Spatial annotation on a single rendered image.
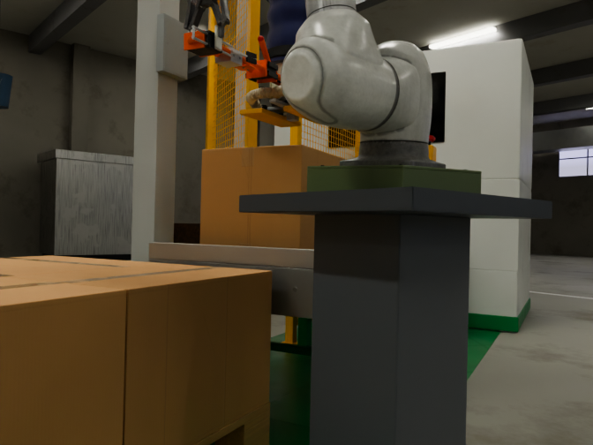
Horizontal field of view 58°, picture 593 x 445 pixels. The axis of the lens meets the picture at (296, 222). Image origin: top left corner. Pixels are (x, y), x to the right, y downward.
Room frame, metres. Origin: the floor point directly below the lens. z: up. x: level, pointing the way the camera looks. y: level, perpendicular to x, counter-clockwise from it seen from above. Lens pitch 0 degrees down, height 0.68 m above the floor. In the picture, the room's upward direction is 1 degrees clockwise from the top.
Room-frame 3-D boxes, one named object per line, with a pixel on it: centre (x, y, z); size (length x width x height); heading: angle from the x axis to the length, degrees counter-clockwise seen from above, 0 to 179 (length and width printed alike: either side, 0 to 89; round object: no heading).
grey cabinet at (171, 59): (2.86, 0.69, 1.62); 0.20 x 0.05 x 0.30; 153
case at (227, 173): (2.10, 0.04, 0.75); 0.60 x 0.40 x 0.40; 154
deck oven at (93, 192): (9.47, 3.73, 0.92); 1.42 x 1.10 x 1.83; 130
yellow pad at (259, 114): (2.19, 0.11, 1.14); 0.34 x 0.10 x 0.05; 154
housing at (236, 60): (1.73, 0.23, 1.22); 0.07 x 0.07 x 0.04; 64
